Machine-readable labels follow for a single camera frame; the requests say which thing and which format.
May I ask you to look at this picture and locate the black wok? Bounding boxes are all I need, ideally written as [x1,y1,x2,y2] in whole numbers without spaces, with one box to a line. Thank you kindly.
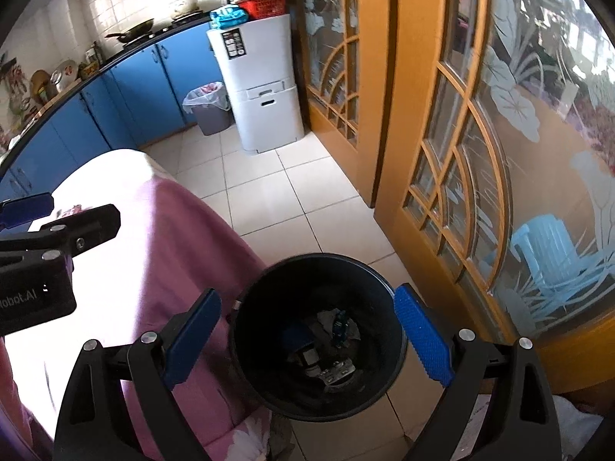
[105,18,155,43]

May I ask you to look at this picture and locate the blue kitchen cabinets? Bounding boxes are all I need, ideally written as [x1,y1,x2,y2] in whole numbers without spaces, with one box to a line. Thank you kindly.
[0,19,226,202]

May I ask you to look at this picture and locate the blue snack packet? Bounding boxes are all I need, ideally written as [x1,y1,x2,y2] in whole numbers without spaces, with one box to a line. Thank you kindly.
[210,5,249,30]

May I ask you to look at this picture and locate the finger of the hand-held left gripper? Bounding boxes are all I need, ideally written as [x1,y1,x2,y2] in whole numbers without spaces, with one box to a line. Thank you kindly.
[0,193,55,230]
[0,204,121,270]

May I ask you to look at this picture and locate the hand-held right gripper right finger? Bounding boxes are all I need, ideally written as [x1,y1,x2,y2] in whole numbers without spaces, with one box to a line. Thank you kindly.
[393,283,563,461]

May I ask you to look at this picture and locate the black round bin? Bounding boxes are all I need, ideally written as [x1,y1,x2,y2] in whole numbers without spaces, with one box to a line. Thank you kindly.
[229,253,409,423]

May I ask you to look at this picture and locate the purple floral tablecloth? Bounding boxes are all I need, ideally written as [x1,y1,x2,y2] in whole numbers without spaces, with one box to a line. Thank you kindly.
[0,149,284,461]

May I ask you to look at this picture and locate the wooden frosted glass door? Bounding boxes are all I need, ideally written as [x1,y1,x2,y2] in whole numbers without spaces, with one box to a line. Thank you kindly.
[375,0,615,395]
[291,0,399,208]

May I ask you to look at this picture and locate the grey trash can with bag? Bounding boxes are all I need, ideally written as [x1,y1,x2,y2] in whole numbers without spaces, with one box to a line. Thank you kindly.
[183,81,234,136]

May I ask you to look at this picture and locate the black countertop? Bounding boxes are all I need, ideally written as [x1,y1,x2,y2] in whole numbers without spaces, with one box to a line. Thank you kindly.
[0,12,214,174]

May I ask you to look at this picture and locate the white cloth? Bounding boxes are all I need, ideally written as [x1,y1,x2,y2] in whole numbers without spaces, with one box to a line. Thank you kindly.
[461,394,603,461]

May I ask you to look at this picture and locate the silver blister pack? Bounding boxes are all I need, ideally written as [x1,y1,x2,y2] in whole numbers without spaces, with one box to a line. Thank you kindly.
[319,360,356,386]

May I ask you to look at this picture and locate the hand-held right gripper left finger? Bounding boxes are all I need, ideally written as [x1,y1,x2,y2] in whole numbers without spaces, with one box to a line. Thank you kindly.
[52,288,223,461]

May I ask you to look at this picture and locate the brown medicine bottle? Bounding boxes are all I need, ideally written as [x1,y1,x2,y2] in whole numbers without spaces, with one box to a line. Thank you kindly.
[286,327,322,371]

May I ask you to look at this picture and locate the teal foil wrapper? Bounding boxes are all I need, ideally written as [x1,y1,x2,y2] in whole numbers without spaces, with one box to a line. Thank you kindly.
[331,311,351,347]

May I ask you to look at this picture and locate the red plastic basket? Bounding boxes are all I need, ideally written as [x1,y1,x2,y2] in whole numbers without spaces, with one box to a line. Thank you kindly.
[237,0,290,21]

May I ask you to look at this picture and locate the white storage cabinet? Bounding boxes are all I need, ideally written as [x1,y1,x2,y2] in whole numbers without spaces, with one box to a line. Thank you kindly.
[206,13,306,154]

